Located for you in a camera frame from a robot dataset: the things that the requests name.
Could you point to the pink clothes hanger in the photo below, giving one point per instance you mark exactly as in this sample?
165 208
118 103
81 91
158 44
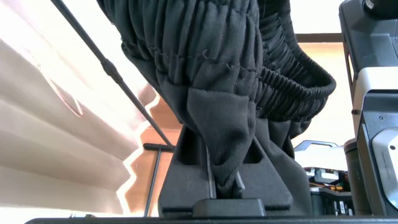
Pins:
70 102

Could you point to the black shorts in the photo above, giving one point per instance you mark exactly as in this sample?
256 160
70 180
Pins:
202 46

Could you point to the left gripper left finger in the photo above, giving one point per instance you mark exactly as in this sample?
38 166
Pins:
183 183

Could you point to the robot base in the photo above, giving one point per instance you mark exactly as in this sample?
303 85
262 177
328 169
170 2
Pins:
373 109

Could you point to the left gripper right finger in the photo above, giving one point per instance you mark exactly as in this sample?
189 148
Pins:
267 186

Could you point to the beige curtain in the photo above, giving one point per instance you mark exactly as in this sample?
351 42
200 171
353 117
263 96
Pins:
46 140

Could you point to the black clothes rack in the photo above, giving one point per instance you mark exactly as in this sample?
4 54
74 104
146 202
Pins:
109 68

